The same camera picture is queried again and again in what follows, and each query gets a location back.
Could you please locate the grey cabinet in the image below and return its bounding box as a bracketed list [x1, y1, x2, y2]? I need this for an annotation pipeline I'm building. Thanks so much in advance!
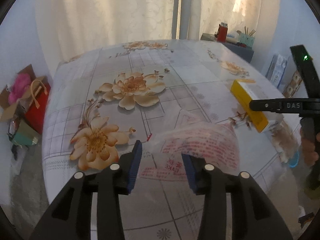
[200, 33, 254, 63]

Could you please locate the brown cardboard box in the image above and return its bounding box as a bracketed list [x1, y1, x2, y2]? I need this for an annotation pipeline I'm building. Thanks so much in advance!
[1, 64, 49, 122]

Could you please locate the red paper gift bag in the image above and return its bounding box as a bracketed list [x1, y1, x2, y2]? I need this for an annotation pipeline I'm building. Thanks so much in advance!
[24, 79, 50, 134]

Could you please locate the yellow cardboard box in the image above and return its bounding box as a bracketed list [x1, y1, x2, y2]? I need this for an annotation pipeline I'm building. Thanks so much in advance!
[231, 79, 283, 133]

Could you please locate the teal gift bag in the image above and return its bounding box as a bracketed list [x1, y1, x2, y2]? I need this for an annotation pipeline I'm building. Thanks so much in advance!
[8, 119, 40, 147]

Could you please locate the green fleece sleeve forearm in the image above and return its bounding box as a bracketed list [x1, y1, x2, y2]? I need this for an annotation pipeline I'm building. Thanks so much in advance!
[303, 164, 320, 201]

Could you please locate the red thermos flask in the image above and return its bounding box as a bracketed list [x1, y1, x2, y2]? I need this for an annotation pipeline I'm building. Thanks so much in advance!
[217, 22, 228, 42]

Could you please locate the clear red-printed plastic bag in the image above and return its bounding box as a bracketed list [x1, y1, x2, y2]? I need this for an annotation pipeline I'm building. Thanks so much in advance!
[139, 109, 239, 181]

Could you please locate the teal utensil holder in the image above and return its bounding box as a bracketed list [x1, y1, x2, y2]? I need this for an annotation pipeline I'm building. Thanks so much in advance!
[238, 33, 255, 48]

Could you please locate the floral tablecloth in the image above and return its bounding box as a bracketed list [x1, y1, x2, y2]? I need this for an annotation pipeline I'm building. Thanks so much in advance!
[41, 39, 301, 240]

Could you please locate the patterned cardboard box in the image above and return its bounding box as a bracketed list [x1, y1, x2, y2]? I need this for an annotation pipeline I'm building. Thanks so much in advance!
[283, 71, 303, 98]

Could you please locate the pink fluffy item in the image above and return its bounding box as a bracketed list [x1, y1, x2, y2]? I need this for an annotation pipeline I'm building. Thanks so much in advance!
[8, 73, 31, 105]

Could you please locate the right hand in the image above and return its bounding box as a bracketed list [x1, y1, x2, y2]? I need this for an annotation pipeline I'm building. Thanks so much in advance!
[300, 129, 319, 166]

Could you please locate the cream lace curtain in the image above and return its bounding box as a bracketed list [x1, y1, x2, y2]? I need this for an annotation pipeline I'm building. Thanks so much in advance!
[35, 0, 263, 55]

